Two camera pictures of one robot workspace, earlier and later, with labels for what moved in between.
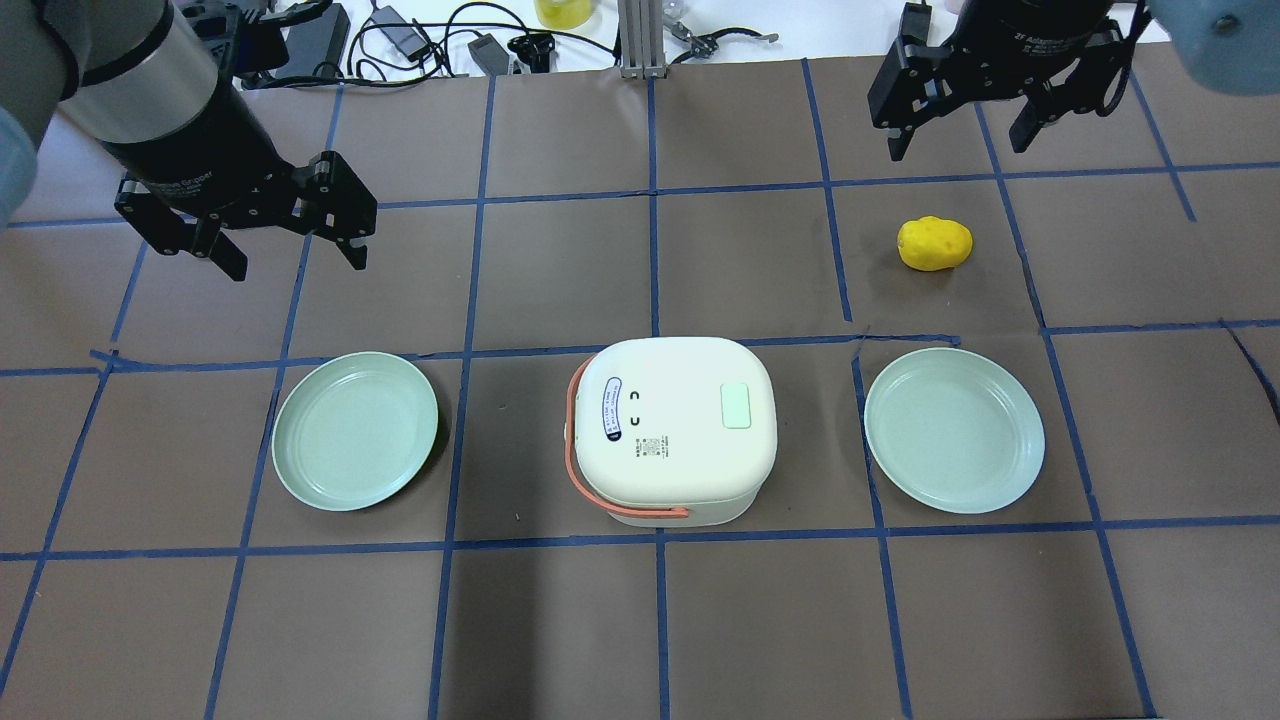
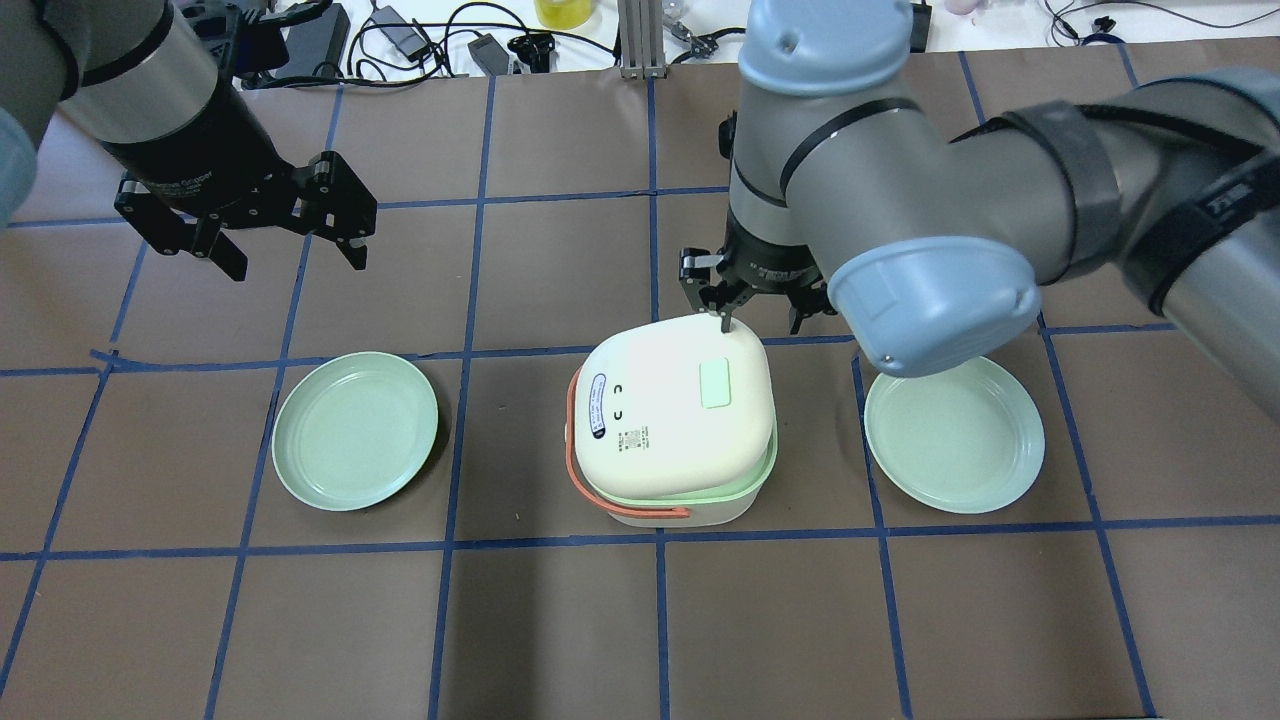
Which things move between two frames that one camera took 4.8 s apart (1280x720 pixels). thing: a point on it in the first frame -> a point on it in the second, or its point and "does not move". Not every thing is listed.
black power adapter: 491,55 does not move
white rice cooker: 672,431 does not move
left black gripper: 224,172 does not move
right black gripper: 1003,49 -> 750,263
